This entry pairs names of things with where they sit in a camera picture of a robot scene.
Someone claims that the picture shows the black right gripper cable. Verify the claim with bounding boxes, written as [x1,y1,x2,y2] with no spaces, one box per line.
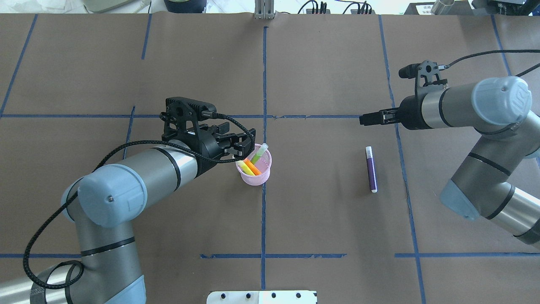
[439,50,540,79]

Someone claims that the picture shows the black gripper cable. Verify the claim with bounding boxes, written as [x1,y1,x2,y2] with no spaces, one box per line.
[439,50,540,79]
[23,113,256,290]

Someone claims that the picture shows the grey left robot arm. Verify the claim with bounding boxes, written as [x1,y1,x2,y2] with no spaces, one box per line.
[1,122,255,304]

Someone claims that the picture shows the aluminium frame post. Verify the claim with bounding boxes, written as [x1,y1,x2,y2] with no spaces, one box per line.
[254,0,275,20]

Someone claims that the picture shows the metal cup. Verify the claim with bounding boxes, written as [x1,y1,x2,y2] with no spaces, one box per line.
[431,0,455,15]

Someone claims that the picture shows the green marker pen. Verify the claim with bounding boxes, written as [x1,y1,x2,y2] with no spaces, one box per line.
[250,143,268,164]

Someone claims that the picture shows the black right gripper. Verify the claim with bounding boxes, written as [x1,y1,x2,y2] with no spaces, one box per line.
[359,95,424,130]

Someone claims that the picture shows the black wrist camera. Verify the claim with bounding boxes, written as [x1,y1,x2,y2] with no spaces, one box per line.
[159,97,217,144]
[398,60,448,99]

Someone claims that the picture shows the black cables on table edge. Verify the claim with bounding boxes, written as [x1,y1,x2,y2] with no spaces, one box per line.
[297,0,374,15]

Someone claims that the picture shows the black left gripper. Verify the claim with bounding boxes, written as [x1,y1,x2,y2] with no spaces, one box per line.
[186,122,256,176]

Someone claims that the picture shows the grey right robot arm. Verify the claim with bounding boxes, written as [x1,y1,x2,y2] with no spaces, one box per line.
[359,76,539,248]

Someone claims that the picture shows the pink mesh pen holder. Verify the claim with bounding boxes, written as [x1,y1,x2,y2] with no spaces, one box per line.
[235,144,272,186]

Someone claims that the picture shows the purple marker pen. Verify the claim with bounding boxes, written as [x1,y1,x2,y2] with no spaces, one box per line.
[366,146,378,193]

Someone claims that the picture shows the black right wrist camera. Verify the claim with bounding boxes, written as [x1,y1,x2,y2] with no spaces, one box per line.
[398,60,448,99]

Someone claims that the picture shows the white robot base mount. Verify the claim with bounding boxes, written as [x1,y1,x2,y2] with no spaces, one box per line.
[206,290,318,304]

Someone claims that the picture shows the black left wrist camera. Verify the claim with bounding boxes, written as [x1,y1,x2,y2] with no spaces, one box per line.
[159,97,217,144]

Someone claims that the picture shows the yellow marker pen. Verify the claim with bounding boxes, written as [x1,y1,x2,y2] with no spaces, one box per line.
[235,161,255,176]

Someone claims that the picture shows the orange marker pen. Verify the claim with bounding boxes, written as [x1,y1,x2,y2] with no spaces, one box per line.
[243,158,262,176]

